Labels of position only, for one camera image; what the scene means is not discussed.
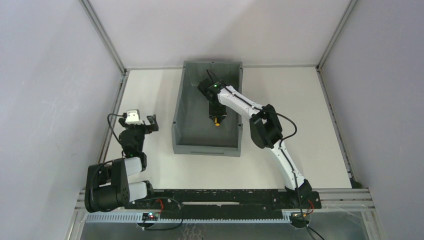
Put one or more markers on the small green circuit board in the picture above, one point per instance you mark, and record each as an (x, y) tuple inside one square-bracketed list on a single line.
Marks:
[(150, 216)]

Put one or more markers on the yellow black screwdriver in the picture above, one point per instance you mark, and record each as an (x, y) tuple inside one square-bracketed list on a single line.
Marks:
[(217, 121)]

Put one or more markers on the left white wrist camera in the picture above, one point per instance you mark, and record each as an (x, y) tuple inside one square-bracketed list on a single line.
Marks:
[(133, 117)]

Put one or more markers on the white slotted cable duct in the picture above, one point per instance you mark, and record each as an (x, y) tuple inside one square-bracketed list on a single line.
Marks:
[(139, 217)]

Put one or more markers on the grey plastic bin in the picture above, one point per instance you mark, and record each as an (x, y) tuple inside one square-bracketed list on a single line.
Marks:
[(193, 131)]

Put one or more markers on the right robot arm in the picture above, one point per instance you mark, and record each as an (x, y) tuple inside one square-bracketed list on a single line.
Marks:
[(266, 131)]

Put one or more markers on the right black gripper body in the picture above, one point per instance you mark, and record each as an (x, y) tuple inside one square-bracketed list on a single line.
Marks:
[(216, 113)]

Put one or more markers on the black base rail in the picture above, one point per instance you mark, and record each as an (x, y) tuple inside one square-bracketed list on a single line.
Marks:
[(225, 203)]

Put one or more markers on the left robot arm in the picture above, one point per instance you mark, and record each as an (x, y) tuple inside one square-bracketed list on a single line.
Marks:
[(107, 184)]

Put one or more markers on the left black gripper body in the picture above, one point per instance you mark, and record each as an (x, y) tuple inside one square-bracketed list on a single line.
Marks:
[(137, 124)]

